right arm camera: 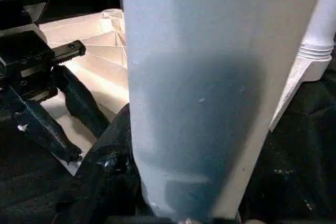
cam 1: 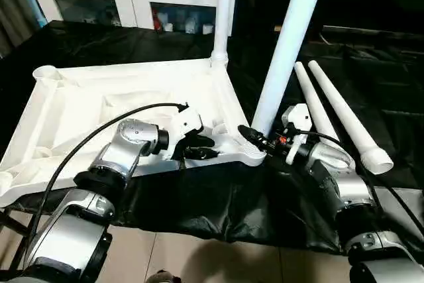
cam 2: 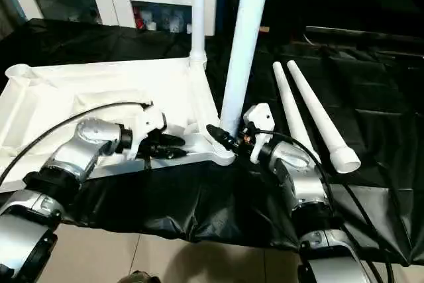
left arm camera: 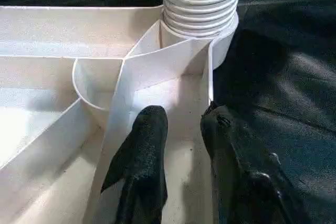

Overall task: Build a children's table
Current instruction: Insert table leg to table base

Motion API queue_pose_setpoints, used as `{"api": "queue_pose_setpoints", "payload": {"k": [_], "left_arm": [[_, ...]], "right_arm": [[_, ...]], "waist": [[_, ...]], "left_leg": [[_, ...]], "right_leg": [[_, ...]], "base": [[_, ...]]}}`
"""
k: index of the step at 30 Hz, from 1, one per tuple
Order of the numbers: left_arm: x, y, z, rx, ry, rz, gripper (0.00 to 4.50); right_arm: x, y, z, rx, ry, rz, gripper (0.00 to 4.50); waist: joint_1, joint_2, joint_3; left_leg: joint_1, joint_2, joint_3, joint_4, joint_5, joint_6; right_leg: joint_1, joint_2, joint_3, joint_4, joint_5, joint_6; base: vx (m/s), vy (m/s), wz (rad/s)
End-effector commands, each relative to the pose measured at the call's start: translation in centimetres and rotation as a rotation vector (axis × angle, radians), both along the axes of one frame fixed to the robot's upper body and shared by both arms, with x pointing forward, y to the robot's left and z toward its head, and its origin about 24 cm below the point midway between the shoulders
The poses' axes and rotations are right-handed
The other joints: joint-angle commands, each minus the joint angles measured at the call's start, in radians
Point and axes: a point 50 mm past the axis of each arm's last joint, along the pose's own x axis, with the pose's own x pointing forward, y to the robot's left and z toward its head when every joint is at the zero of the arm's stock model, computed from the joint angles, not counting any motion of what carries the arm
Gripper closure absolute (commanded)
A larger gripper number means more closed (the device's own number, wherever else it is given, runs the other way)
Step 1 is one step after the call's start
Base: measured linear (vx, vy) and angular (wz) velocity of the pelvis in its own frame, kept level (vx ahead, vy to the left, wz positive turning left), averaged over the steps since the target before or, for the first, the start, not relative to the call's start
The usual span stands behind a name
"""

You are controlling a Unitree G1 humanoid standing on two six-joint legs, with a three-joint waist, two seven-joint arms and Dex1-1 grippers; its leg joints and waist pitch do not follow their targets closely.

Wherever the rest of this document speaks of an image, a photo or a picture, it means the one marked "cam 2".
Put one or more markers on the white plastic table top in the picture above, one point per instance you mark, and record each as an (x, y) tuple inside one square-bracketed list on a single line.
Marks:
[(83, 87)]

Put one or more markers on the white plastic table leg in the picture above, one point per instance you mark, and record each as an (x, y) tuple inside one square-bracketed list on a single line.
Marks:
[(246, 31), (291, 104), (198, 4), (318, 107)]

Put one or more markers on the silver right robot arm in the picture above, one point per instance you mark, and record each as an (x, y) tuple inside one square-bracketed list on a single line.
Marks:
[(298, 177)]

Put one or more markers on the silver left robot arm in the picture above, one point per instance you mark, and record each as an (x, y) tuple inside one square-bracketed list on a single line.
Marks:
[(83, 150)]

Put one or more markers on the black glossy mat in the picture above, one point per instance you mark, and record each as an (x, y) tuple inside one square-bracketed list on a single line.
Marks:
[(165, 197)]

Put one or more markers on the small yellow label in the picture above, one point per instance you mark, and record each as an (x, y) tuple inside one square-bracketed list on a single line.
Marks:
[(264, 29)]

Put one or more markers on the small red box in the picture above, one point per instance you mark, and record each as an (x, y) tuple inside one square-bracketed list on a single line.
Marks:
[(139, 19)]

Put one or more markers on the grey robot torso front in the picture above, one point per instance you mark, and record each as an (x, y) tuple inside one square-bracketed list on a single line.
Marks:
[(139, 277)]

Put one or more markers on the grey curtain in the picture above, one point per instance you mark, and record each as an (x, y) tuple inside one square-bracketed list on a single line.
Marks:
[(11, 11)]

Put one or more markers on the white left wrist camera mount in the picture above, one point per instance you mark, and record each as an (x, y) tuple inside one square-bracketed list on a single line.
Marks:
[(149, 120)]

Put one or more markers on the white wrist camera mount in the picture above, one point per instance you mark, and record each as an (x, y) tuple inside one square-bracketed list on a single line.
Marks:
[(261, 117), (149, 120)]

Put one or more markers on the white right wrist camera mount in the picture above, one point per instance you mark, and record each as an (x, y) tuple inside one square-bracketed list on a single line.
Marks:
[(261, 117)]

